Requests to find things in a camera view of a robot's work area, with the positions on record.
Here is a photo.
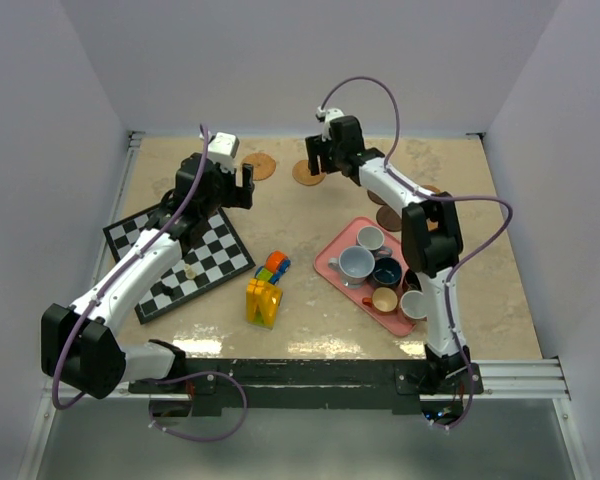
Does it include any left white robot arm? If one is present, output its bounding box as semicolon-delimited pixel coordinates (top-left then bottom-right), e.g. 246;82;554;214
41;153;254;399

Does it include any white cup brown handle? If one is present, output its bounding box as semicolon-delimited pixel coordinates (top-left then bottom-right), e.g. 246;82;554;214
400;290;427;321

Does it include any dark wooden coaster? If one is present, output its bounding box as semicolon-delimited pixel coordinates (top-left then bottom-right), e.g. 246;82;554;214
367;190;386;206
376;205;402;232

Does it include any black cup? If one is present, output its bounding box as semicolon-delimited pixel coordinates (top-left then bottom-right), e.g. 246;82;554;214
402;269;422;292

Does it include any orange cup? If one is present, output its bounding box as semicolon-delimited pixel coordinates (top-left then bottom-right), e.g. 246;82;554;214
361;287;398;315

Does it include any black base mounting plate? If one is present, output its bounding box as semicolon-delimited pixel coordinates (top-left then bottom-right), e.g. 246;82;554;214
129;358;484;420

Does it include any large light blue cup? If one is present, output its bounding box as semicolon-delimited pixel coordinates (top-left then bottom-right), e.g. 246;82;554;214
328;245;375;289

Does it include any yellow toy block house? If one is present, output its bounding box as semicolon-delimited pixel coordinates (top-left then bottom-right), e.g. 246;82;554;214
246;278;283;329

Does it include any black white chessboard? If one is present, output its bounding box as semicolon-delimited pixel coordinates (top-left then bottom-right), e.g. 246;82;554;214
102;203;257;326

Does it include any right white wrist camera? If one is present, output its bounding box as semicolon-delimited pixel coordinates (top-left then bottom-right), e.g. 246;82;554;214
315;106;344;141

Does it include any pink tray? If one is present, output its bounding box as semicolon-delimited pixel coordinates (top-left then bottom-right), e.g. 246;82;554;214
314;216;416;337

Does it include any dark blue cup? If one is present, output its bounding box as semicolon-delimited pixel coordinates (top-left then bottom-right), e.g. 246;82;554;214
369;257;403;289

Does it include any small white cup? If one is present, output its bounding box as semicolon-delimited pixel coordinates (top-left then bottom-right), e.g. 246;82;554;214
356;225;393;258

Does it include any white chess piece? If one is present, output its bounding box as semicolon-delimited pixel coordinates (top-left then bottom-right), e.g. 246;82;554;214
184;264;196;280

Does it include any colourful toy car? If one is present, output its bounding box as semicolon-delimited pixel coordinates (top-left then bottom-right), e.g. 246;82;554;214
254;250;291;285

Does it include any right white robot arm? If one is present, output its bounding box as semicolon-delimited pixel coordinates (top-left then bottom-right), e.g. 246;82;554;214
305;109;477;394

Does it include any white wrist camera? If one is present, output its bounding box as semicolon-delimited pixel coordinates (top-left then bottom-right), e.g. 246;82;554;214
207;132;240;171
315;106;344;141

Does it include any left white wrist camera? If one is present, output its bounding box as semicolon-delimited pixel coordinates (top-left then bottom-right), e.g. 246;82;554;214
207;132;240;171

